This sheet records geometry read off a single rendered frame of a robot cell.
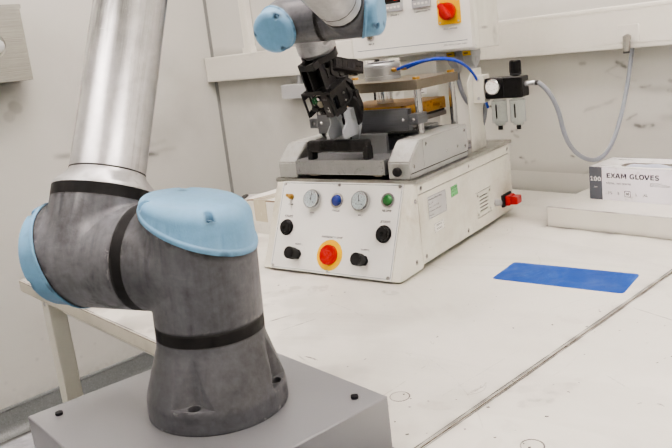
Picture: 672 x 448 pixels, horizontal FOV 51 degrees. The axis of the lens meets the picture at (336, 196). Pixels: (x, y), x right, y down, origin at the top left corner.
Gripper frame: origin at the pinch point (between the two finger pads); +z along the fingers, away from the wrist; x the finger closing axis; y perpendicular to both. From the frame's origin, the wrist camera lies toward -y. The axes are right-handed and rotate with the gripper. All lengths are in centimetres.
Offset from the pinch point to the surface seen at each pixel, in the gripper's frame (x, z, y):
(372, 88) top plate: 2.9, -7.6, -7.3
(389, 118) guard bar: 7.1, -2.2, -4.0
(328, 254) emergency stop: 0.5, 14.9, 20.0
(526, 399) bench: 53, 9, 51
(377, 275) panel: 11.8, 17.7, 21.4
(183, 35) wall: -135, -1, -87
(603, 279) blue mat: 49, 23, 10
